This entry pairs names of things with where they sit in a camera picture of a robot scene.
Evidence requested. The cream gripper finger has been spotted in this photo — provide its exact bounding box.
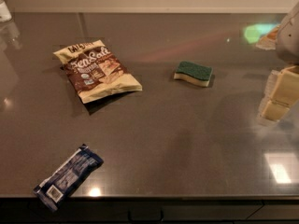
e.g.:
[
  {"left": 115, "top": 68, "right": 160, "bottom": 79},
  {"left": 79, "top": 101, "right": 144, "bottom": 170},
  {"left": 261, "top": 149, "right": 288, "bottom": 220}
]
[{"left": 257, "top": 65, "right": 299, "bottom": 122}]

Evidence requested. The brown sea salt chip bag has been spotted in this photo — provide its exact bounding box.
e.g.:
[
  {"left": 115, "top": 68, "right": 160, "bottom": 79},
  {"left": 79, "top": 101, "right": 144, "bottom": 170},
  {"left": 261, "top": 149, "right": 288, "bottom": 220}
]
[{"left": 54, "top": 40, "right": 142, "bottom": 104}]

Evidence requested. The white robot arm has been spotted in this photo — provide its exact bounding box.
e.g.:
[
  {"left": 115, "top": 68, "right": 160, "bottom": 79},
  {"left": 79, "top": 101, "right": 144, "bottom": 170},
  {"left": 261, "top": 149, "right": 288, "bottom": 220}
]
[{"left": 257, "top": 2, "right": 299, "bottom": 126}]

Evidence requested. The blue rxbar blueberry wrapper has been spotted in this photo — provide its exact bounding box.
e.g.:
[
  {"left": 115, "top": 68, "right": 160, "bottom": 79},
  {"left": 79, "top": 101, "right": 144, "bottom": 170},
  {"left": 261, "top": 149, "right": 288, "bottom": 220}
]
[{"left": 34, "top": 144, "right": 104, "bottom": 212}]

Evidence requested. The green and yellow sponge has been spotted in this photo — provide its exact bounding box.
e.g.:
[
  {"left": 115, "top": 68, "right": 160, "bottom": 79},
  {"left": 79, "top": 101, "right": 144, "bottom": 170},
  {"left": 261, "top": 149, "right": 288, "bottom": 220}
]
[{"left": 174, "top": 61, "right": 213, "bottom": 87}]

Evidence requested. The white container at table corner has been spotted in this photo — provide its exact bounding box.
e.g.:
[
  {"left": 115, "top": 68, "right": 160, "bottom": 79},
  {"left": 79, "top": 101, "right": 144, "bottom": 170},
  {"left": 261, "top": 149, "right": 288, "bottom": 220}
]
[{"left": 0, "top": 0, "right": 12, "bottom": 22}]

